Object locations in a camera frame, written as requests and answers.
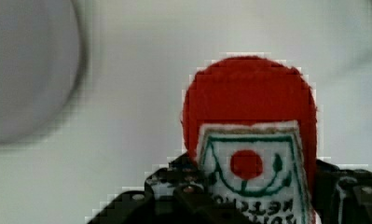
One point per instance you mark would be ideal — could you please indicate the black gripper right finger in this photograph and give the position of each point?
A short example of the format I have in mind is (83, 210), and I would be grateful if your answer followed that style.
(342, 196)

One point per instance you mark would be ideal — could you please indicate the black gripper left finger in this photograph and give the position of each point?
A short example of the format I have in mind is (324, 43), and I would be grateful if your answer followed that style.
(176, 194)

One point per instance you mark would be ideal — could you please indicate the red felt ketchup bottle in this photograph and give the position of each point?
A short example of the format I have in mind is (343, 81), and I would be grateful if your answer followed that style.
(249, 124)

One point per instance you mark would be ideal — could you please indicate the round grey plate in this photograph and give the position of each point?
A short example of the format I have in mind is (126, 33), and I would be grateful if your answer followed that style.
(40, 55)

